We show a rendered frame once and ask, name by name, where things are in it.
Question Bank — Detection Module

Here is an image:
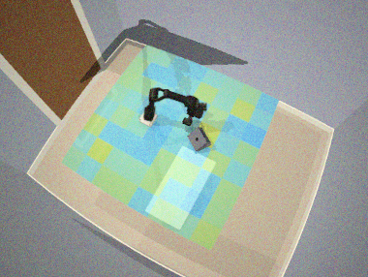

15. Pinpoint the grey flat panel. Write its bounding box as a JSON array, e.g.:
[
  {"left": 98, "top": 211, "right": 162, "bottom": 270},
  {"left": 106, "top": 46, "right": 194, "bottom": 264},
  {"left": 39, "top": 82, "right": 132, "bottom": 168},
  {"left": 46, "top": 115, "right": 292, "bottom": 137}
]
[{"left": 187, "top": 127, "right": 211, "bottom": 151}]

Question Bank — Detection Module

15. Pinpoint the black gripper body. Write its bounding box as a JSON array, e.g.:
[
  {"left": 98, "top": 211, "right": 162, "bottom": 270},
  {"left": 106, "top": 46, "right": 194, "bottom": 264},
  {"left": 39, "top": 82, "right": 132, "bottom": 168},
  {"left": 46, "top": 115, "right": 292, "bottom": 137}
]
[{"left": 182, "top": 109, "right": 196, "bottom": 126}]

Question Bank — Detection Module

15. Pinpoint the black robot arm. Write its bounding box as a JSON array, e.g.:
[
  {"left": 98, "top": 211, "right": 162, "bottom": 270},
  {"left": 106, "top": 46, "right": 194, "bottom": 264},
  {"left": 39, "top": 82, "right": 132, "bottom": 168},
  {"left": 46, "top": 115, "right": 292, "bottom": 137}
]
[{"left": 143, "top": 87, "right": 207, "bottom": 122}]

